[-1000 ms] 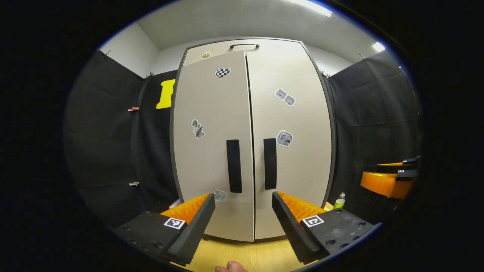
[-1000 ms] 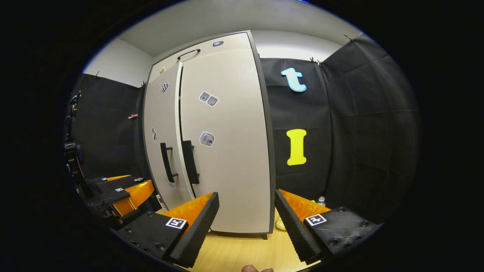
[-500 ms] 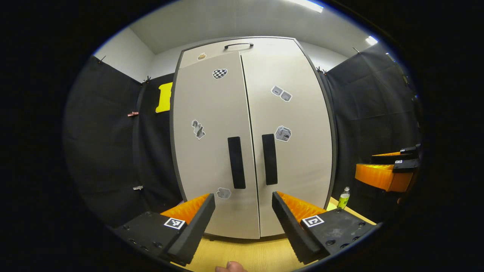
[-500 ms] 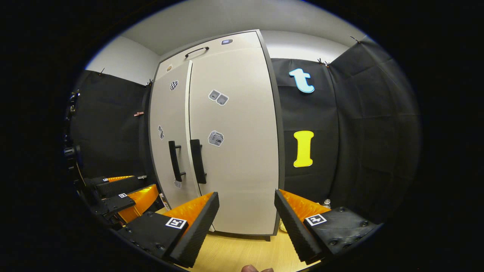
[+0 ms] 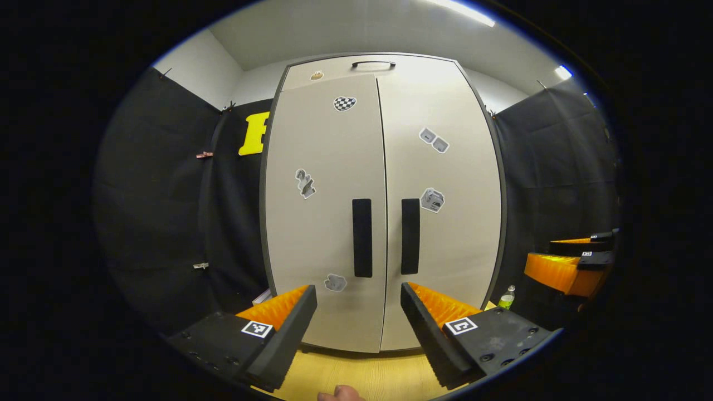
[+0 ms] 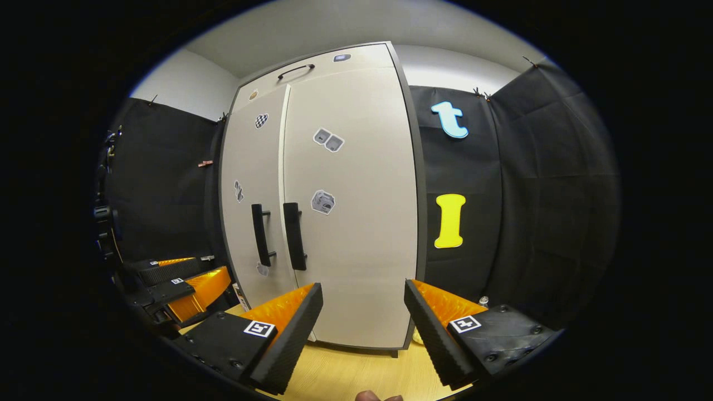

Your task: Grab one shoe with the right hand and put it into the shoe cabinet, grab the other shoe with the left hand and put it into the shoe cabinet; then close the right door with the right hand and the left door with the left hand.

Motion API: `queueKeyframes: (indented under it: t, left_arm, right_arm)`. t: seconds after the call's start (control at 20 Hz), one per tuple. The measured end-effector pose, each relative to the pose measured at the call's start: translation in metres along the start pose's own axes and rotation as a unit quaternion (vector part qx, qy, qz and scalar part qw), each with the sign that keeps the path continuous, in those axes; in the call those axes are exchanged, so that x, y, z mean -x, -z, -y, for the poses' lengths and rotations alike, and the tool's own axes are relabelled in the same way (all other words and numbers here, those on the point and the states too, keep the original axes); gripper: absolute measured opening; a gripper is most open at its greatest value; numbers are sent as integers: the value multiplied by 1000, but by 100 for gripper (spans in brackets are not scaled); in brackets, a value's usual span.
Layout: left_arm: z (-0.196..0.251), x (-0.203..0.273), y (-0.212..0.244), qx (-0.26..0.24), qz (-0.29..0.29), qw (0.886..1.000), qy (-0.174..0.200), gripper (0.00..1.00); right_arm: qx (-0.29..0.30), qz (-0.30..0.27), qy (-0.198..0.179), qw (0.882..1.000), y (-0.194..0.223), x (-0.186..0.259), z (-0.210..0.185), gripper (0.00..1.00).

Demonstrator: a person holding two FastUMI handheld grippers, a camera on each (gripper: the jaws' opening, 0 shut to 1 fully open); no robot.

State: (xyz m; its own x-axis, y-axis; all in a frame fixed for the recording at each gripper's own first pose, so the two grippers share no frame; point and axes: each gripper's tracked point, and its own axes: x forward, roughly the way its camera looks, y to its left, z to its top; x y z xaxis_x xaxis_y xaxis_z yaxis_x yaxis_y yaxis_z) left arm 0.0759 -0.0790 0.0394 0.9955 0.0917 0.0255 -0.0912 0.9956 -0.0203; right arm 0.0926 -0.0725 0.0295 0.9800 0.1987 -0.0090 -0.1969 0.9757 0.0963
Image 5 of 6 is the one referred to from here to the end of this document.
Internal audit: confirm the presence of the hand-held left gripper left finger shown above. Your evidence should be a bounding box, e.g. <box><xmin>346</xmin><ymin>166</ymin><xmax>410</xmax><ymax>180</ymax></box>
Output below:
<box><xmin>167</xmin><ymin>285</ymin><xmax>318</xmax><ymax>392</ymax></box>

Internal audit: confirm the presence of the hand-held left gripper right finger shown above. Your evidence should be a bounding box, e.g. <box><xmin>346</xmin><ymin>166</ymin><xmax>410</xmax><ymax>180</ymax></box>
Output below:
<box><xmin>400</xmin><ymin>281</ymin><xmax>558</xmax><ymax>390</ymax></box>

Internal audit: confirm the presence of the white shoe cabinet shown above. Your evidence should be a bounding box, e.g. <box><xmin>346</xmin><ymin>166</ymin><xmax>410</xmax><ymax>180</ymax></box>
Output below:
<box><xmin>259</xmin><ymin>52</ymin><xmax>507</xmax><ymax>354</ymax></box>

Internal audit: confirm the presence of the white cabinet drawer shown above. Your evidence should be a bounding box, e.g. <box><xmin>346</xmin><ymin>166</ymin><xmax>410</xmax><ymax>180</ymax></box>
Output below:
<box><xmin>280</xmin><ymin>54</ymin><xmax>466</xmax><ymax>91</ymax></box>

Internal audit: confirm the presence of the black backdrop cloth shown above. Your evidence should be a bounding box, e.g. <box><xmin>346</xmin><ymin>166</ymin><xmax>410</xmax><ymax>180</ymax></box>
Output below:
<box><xmin>92</xmin><ymin>67</ymin><xmax>622</xmax><ymax>335</ymax></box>

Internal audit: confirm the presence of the ceiling light strip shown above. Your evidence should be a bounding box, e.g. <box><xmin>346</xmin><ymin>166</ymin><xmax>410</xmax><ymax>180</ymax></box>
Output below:
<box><xmin>426</xmin><ymin>0</ymin><xmax>496</xmax><ymax>27</ymax></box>

